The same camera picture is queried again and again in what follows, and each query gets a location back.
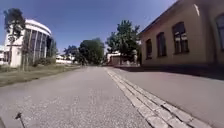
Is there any tall thin-trunked tree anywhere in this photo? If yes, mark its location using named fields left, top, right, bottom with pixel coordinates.
left=3, top=8, right=27, bottom=69

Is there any green leafy tree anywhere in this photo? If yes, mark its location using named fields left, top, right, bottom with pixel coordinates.
left=105, top=19, right=141, bottom=64

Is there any grey asphalt road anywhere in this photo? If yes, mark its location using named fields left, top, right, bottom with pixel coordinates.
left=0, top=65, right=153, bottom=128

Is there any white round building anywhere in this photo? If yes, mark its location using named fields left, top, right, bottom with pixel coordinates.
left=3, top=18, right=53, bottom=69

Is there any yellow building with arched windows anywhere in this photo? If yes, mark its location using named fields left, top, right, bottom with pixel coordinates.
left=138, top=0, right=224, bottom=68

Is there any grey paved forecourt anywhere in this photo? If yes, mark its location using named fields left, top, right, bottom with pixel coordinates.
left=111, top=66, right=224, bottom=128

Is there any robot's own part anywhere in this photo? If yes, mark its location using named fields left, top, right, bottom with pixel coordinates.
left=14, top=112, right=26, bottom=128

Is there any group of dark trees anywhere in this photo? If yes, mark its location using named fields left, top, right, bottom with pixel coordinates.
left=63, top=37, right=106, bottom=66

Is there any pale stone kerb strip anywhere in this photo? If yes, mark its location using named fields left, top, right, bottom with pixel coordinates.
left=103, top=66, right=214, bottom=128

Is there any dry grass strip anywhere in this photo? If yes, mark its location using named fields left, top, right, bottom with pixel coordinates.
left=0, top=63, right=82, bottom=88

